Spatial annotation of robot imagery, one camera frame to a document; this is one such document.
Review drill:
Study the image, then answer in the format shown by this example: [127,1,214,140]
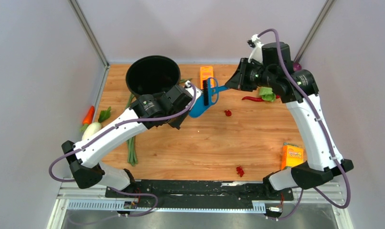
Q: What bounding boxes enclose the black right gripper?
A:
[225,57,276,92]

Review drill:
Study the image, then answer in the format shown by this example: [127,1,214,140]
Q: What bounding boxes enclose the orange juice box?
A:
[280,143,305,170]

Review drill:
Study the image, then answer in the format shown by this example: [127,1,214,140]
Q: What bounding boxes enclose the black plastic bin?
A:
[125,55,181,97]

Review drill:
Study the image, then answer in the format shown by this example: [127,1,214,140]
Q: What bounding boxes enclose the yellow orange carton box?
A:
[200,66,214,89]

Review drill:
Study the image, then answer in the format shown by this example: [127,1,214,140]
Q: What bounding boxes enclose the red paper scrap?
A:
[236,166,245,177]
[224,110,232,116]

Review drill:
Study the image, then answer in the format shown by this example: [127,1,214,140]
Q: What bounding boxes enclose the orange carrot at left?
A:
[80,106,95,132]

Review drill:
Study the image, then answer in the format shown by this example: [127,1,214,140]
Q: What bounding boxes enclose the white radish with leaves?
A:
[82,106,111,140]

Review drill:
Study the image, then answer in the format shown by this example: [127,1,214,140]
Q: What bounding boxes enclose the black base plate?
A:
[104,179,294,210]

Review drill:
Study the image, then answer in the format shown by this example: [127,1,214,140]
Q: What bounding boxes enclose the napa cabbage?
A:
[258,87,277,102]

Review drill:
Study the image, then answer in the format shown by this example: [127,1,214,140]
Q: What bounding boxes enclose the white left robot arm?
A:
[63,81,202,198]

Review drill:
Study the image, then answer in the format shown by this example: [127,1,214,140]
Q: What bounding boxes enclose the aluminium frame rail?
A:
[47,179,353,229]

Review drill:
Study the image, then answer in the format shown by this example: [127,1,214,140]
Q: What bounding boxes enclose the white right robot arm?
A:
[225,42,354,200]

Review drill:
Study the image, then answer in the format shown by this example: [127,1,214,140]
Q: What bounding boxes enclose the blue plastic dustpan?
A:
[189,89,210,118]

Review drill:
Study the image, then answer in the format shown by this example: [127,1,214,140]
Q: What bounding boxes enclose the purple onion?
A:
[293,62,302,72]

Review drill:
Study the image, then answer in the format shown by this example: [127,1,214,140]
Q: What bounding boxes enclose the green long beans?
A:
[123,77,193,167]

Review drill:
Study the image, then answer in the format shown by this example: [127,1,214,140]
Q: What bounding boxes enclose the red chili pepper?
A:
[241,95,280,102]

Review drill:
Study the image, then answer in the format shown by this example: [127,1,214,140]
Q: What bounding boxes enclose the blue hand brush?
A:
[203,77,229,107]

